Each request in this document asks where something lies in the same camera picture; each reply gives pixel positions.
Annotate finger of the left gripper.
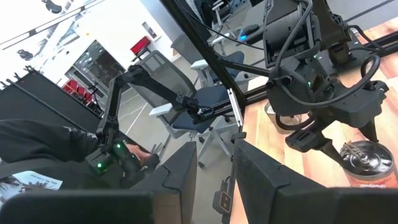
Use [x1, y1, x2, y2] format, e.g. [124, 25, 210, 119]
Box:
[356, 119, 381, 143]
[285, 129, 348, 163]

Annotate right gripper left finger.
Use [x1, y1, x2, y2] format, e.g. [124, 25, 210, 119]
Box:
[0, 141, 198, 224]

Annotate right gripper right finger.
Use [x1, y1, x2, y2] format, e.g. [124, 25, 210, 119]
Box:
[229, 139, 398, 224]

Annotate plain silver tin can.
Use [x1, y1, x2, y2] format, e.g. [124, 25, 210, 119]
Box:
[264, 102, 310, 135]

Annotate silver tin can orange label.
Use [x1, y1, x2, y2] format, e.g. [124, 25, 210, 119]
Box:
[339, 140, 398, 189]

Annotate person's hand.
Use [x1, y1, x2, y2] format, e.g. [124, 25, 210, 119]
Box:
[126, 143, 153, 166]

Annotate grey blue office chair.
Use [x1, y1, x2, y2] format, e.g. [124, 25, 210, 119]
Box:
[127, 49, 246, 169]
[170, 32, 246, 88]

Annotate black device blue light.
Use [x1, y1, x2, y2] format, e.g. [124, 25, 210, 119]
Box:
[238, 24, 265, 44]

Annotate red storage bins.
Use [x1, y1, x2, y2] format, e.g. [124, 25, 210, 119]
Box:
[62, 79, 97, 105]

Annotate person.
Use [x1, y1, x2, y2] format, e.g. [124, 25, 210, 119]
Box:
[0, 118, 156, 190]

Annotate red box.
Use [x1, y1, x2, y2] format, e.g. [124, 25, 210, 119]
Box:
[129, 35, 152, 56]

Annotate black divider panel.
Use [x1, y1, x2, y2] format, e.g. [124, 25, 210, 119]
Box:
[0, 70, 105, 144]

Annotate white office chair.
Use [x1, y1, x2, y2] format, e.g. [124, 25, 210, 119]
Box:
[198, 0, 237, 32]

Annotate silver frame bracket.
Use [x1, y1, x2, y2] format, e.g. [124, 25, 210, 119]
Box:
[226, 88, 244, 128]

